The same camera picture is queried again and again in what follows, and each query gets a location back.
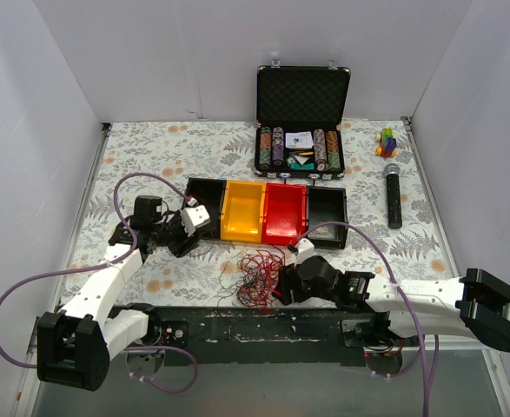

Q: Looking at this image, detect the red wire tangle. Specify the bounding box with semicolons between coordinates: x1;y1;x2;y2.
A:
235;245;287;314

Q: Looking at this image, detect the black bin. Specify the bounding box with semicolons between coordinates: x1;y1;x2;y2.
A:
306;186;348;249
186;178;227;240

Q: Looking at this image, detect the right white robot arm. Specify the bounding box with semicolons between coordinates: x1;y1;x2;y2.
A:
273;255;510;353

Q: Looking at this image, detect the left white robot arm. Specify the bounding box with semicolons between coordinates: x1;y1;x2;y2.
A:
37;195;210;391

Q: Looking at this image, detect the floral table mat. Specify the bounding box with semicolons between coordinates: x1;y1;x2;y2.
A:
60;119;457;307

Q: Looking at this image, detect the yellow bin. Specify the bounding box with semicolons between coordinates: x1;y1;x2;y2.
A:
221;181;266;243

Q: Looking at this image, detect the red bin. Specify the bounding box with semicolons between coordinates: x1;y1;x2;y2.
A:
262;183;307;246

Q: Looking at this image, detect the black microphone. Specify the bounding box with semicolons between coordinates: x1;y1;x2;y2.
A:
383;163;402;229

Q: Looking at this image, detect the playing card deck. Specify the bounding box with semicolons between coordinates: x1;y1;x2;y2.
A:
285;131;314;149

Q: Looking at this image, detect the colourful toy block car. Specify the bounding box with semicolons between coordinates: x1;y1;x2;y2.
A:
375;128;397;158

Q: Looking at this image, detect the black poker chip case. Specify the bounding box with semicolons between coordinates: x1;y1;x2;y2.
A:
254;60;351;181

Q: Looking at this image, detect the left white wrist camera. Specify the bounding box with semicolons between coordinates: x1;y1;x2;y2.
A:
180;205;210;237

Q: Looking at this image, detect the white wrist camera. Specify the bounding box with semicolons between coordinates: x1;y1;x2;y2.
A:
180;205;210;237
288;238;315;265

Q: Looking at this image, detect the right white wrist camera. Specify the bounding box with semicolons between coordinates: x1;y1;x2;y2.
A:
288;238;315;265

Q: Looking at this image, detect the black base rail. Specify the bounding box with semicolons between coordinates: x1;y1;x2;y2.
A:
93;303;421;367

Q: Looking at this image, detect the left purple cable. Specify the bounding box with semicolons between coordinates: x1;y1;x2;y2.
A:
0;172;199;395

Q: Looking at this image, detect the purple cable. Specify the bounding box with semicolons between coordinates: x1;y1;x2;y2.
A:
288;221;440;417
0;172;199;395

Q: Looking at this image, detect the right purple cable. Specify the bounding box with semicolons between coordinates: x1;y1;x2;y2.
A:
288;221;440;417

